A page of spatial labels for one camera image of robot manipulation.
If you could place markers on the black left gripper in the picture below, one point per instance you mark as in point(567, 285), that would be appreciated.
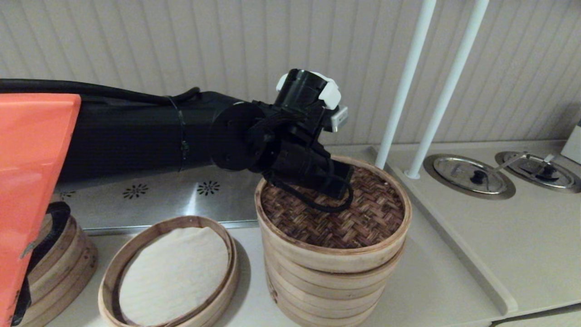
point(313, 168)

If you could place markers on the woven bamboo steamer lid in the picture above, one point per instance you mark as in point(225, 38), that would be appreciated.
point(372, 218)

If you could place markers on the black and orange left arm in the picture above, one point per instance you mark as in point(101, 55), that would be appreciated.
point(127, 136)

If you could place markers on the bamboo steamer basket stack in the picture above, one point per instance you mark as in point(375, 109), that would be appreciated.
point(317, 299)

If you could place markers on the steel pot lid black knob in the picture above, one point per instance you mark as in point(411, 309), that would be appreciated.
point(455, 169)
point(559, 178)

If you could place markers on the low bamboo steamer basket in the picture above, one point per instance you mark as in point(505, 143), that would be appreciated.
point(227, 290)

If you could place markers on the white steamer liner cloth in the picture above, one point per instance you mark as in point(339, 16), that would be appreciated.
point(177, 272)

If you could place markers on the tall bamboo steamer stack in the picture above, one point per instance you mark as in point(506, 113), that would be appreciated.
point(68, 272)

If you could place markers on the white metal pole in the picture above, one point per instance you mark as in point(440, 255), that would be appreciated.
point(405, 81)
point(450, 81)

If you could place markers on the perforated stainless steel panel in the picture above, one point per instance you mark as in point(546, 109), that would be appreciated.
point(159, 204)

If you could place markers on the white container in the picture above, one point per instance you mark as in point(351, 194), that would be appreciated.
point(573, 146)

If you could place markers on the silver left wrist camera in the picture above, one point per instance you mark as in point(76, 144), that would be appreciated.
point(339, 119)

